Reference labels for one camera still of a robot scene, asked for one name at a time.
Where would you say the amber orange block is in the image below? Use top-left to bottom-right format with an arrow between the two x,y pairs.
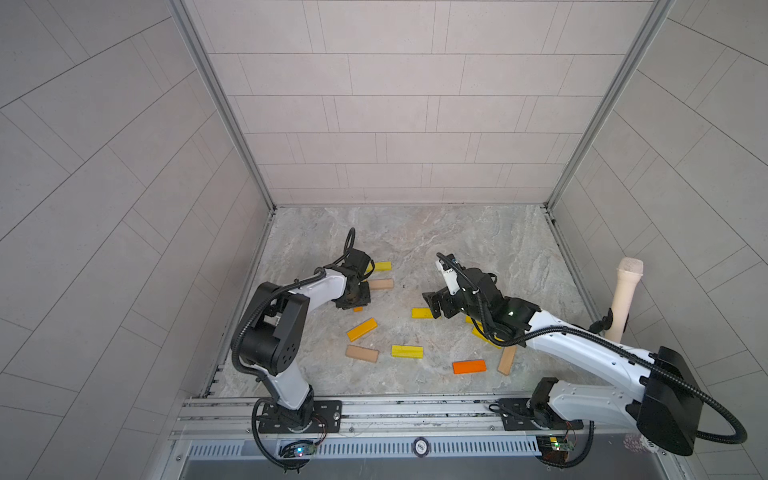
347,318 -> 378,342

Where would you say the circuit board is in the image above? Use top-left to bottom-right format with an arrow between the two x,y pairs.
279,440 -> 318,459
536,436 -> 575,465

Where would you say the beige microphone on stand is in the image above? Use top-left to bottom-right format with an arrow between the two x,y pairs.
604,257 -> 644,343

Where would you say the left circuit board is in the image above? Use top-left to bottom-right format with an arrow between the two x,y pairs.
279,440 -> 318,459

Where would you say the tan block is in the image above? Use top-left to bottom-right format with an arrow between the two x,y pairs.
497,346 -> 517,376
345,345 -> 379,363
367,278 -> 395,291

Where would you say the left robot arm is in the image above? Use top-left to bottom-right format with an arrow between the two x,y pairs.
230,247 -> 375,428

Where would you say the aluminium rail frame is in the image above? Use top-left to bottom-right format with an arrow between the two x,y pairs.
170,386 -> 636,440

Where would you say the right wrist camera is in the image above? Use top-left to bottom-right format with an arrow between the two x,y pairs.
436,260 -> 461,296

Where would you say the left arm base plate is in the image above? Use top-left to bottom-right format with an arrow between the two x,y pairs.
252,400 -> 343,434

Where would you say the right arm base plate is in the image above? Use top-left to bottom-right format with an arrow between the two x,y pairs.
488,398 -> 584,432

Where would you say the right circuit board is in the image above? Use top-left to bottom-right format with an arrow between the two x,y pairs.
536,436 -> 575,465

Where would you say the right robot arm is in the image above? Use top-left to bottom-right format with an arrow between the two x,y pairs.
423,255 -> 748,456

